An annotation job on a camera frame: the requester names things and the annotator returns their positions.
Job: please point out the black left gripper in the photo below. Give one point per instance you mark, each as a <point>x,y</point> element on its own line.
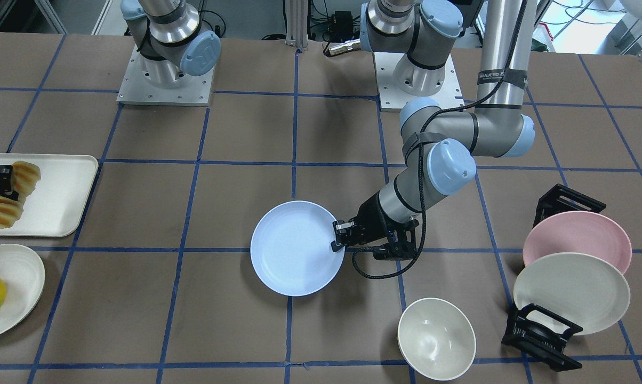
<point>372,215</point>

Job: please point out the striped yellow bread loaf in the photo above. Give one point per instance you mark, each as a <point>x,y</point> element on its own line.
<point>17,181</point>

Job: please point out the light blue plate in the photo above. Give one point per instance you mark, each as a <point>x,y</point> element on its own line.
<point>291,248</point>

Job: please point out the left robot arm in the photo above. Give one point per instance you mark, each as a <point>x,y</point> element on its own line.
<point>440,145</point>

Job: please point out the white round plate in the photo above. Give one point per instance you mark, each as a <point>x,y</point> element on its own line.
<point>23,272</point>

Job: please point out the black plate rack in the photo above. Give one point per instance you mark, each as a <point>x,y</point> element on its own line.
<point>530,336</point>

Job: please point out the pink plate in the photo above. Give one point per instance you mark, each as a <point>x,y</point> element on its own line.
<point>581,232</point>

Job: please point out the cream white plate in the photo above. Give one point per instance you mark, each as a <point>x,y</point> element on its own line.
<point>581,288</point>

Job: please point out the white rectangular tray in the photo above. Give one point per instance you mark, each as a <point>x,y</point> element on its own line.
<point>56,206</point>

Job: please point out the white bowl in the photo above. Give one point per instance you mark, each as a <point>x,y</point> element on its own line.
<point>436,339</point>

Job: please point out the black power adapter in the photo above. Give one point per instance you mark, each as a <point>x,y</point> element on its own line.
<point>341,22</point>

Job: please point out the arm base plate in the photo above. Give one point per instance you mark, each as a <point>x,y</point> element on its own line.
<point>395,90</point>
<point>160,83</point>

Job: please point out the silver cable connector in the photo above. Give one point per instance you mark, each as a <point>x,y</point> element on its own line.
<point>342,48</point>

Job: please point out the aluminium frame post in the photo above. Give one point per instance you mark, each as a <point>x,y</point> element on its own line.
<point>296,24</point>

